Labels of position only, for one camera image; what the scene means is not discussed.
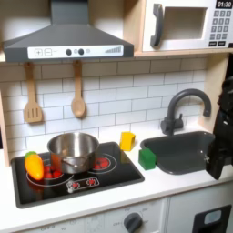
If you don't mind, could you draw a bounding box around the green block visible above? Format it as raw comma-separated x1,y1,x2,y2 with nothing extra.
137,147,157,171

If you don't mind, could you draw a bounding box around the yellow block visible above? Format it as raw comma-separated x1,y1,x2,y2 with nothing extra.
119,131,137,152

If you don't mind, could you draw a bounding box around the dark grey sink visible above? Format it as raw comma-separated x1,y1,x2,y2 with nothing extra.
139,130,217,176

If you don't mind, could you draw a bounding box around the dark grey tap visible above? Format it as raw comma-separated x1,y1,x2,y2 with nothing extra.
160,88,213,137

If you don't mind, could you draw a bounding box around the black stove cooktop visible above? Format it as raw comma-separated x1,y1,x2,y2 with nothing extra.
10,141,146,209

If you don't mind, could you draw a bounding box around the grey oven knob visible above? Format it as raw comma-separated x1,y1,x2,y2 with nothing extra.
123,212,144,233

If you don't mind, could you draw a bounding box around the wooden shelf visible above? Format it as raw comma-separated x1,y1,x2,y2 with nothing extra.
133,47,233,58

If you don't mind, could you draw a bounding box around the white toy microwave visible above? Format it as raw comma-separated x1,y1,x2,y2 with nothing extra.
141,0,233,53

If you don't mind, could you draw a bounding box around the steel pot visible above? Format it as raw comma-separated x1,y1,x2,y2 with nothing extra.
46,131,101,175

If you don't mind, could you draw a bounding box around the wooden spoon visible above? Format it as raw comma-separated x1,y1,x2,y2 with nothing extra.
70,59,87,118

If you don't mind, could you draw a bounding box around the orange toy carrot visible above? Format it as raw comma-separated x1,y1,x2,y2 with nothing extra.
24,150,46,182

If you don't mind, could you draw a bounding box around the wooden slotted spatula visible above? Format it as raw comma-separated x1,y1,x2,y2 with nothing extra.
23,62,44,125

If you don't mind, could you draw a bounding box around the grey range hood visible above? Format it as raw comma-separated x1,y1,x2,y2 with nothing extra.
2,0,135,64

